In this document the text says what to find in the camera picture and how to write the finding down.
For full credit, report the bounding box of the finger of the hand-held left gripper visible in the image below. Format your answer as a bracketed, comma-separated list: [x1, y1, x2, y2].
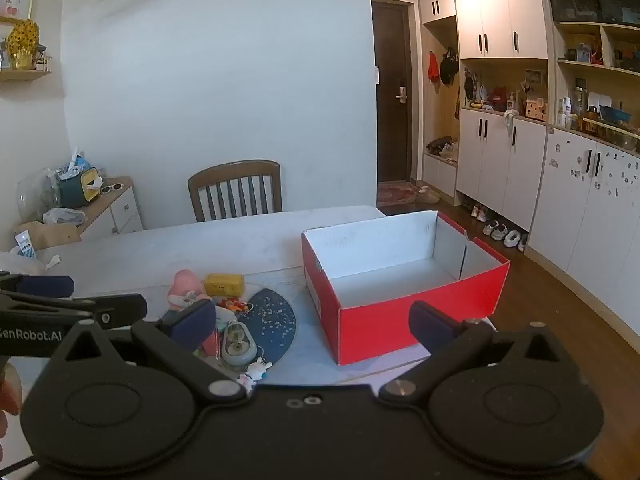
[0, 271, 76, 300]
[0, 290, 149, 330]

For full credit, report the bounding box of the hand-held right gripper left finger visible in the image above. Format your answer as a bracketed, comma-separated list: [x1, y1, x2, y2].
[47, 300, 248, 403]

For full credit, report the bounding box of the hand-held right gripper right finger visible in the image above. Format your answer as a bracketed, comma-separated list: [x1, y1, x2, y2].
[378, 301, 576, 403]

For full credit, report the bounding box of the small white plastic toy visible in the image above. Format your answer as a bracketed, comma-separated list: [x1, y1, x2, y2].
[169, 291, 200, 311]

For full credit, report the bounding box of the red cardboard box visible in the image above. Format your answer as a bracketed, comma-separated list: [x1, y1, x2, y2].
[301, 211, 511, 366]

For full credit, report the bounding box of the red orange plush toy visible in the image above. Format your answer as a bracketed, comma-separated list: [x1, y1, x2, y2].
[217, 297, 251, 316]

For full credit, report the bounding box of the pink plastic container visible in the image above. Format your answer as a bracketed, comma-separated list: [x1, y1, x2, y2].
[167, 269, 212, 311]

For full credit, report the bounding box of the pale green oval case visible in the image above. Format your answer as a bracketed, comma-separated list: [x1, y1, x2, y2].
[220, 321, 258, 367]

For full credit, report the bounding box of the white bunny keychain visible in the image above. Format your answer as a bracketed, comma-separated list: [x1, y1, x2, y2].
[237, 357, 273, 391]

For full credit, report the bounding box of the person's left hand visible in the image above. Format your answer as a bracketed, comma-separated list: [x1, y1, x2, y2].
[0, 364, 23, 456]

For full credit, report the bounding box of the blue white packet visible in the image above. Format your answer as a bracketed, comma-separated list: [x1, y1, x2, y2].
[12, 230, 39, 261]

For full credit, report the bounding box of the brown cardboard box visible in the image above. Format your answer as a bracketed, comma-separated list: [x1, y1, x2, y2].
[19, 220, 82, 250]

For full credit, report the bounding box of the white plastic bag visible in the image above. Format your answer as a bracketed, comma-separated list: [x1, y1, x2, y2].
[42, 207, 86, 226]

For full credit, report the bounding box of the large clear plastic bag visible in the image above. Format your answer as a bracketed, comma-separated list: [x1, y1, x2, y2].
[17, 167, 61, 221]

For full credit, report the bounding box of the white side cabinet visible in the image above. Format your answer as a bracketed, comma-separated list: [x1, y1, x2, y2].
[75, 176, 143, 241]

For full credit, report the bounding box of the green yellow tissue box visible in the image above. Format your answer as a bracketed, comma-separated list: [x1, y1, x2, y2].
[57, 165, 103, 208]

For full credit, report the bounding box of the row of shoes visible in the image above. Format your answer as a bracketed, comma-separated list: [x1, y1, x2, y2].
[460, 200, 531, 253]

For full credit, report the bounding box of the patterned rug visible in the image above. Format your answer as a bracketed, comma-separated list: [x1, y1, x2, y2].
[376, 182, 426, 206]

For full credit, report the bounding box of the white shoe bench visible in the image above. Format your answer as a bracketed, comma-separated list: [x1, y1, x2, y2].
[422, 152, 458, 196]

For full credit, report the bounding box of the wooden chair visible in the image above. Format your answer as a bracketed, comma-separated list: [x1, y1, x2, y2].
[188, 159, 282, 223]

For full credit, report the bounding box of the white lower cabinet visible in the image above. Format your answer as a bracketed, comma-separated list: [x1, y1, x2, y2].
[455, 107, 548, 233]

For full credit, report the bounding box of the white stickered cabinet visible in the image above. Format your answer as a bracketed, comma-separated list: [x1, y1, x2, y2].
[525, 127, 640, 321]

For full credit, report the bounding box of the brown leather bag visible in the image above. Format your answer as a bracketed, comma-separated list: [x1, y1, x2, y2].
[426, 136, 458, 158]

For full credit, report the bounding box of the gold ornament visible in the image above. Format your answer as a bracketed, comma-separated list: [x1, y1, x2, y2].
[5, 19, 41, 71]

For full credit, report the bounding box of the black hanging bag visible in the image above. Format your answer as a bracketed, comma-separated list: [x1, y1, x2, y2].
[439, 47, 460, 86]

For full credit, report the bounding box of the dark brown door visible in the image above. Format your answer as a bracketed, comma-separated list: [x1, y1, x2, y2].
[371, 0, 413, 183]

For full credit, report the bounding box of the white upper cabinet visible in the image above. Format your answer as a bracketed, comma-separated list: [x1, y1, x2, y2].
[417, 0, 551, 61]

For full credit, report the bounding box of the wooden open shelf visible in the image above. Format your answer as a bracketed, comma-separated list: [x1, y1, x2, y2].
[550, 20, 640, 153]

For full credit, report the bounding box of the black cable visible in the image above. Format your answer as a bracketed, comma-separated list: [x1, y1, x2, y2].
[0, 454, 37, 477]

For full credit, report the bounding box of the wooden wall shelf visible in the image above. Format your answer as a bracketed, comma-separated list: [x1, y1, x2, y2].
[0, 69, 52, 83]

